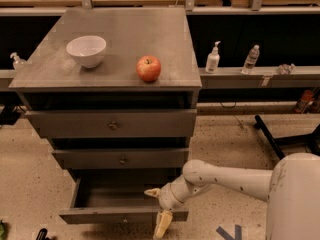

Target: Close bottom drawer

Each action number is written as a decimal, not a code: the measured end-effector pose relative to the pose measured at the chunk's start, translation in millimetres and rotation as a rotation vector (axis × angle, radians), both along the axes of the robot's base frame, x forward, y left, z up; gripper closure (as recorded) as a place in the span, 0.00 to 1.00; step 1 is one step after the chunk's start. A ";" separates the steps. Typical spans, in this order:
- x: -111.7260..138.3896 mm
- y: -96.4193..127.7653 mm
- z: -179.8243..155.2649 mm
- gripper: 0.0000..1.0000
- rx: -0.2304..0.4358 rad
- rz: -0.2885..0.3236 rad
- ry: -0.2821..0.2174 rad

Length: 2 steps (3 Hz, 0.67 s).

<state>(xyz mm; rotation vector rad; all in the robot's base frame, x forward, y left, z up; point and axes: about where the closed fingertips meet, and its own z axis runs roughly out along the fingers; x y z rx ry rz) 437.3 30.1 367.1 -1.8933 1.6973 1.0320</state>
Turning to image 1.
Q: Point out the white ceramic bowl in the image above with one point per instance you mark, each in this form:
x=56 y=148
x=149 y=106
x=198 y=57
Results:
x=87 y=51

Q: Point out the orange spray can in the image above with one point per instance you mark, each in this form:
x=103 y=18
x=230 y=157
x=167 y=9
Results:
x=303 y=101

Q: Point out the grey drawer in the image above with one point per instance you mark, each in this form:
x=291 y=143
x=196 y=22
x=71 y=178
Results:
x=116 y=195
x=132 y=158
x=113 y=123

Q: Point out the grey top drawer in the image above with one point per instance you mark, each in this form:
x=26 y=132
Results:
x=113 y=123

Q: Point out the clear pump bottle left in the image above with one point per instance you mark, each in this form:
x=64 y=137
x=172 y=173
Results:
x=18 y=62

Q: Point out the white pump lotion bottle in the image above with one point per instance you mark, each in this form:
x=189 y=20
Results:
x=213 y=59

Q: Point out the clear plastic water bottle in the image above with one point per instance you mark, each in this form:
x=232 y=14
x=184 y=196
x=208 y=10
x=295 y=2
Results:
x=251 y=60

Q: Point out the crumpled clear plastic wrap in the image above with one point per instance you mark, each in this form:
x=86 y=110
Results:
x=286 y=69

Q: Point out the black object floor bottom left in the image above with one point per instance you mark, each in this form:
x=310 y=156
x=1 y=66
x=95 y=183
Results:
x=42 y=235

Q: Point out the grey bottom drawer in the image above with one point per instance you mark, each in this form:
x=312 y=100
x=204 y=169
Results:
x=116 y=195

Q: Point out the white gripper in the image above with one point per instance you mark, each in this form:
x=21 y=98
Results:
x=167 y=199

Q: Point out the grey drawer cabinet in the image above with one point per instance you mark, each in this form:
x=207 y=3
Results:
x=52 y=80

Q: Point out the green object floor edge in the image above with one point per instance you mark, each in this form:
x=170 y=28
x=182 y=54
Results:
x=2 y=231

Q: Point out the grey middle drawer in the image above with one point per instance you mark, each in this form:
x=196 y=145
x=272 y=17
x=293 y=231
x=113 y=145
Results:
x=132 y=158

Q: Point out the black stand base legs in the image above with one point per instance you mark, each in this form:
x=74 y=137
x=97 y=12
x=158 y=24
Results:
x=310 y=140

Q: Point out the red apple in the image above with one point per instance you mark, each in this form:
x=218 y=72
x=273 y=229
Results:
x=148 y=68

